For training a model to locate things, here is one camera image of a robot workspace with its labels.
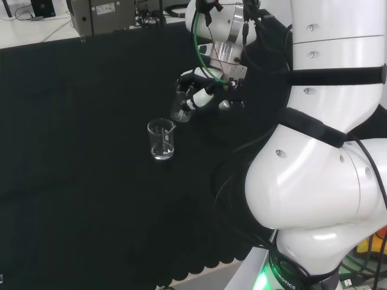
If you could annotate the black box device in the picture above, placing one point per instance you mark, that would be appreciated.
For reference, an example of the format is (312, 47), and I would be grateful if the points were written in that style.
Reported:
(43, 7)

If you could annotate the graduated clear glass beaker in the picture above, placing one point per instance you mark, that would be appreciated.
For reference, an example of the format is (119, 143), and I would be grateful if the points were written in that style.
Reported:
(178, 113)

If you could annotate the grey metal cabinet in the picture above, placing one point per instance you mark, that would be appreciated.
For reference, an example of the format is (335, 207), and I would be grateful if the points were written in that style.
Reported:
(106, 15)

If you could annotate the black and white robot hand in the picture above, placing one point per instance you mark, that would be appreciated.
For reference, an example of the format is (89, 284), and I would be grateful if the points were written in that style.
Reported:
(201, 96)

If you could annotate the white desk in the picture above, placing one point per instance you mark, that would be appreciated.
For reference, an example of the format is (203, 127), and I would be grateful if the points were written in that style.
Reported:
(18, 33)

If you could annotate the small clear glass beaker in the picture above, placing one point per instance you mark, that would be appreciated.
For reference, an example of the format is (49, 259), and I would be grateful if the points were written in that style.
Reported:
(161, 148)

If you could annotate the orange object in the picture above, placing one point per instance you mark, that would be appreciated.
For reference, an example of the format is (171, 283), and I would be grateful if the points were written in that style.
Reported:
(378, 244)

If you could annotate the black bench cloth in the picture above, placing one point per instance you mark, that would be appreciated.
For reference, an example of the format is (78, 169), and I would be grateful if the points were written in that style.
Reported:
(75, 151)

